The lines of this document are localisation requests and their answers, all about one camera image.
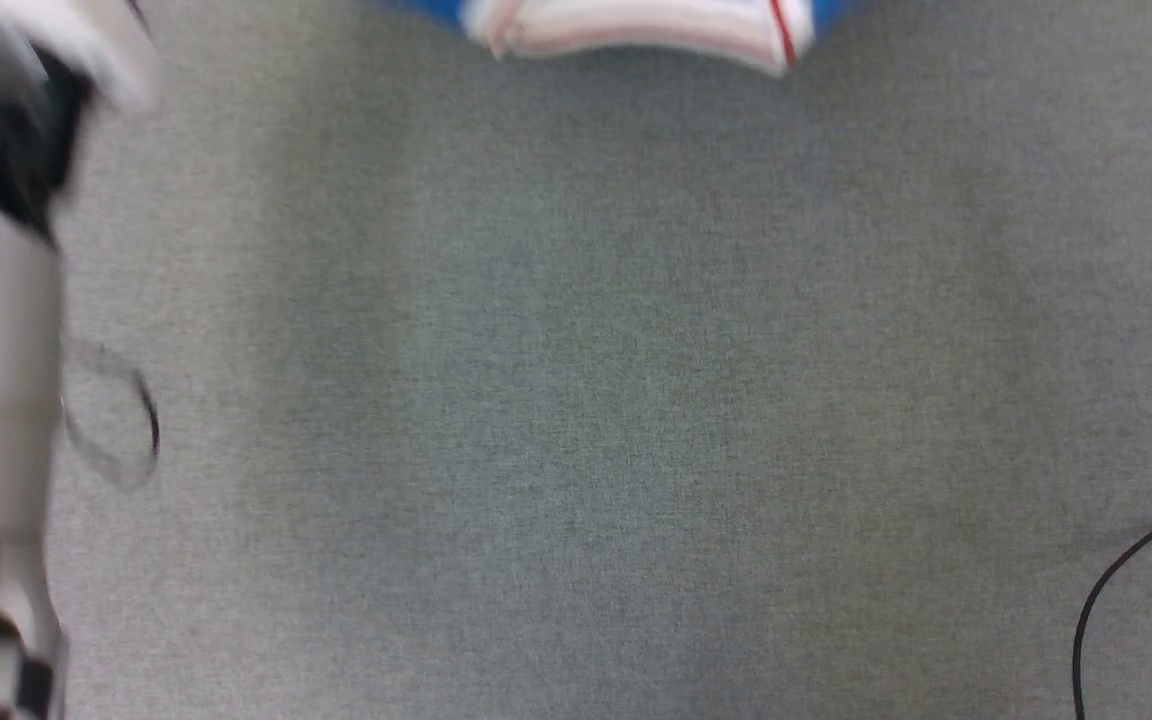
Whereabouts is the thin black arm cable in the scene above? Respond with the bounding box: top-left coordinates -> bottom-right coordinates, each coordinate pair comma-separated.
1071,495 -> 1152,720
59,338 -> 163,491

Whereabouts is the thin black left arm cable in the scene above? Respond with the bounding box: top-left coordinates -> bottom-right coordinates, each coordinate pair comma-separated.
59,338 -> 163,491

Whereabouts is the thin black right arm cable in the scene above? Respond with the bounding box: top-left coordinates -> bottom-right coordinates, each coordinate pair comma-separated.
1071,495 -> 1152,720

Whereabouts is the blue garment white red trim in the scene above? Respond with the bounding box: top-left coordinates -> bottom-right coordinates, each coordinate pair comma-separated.
376,0 -> 857,79

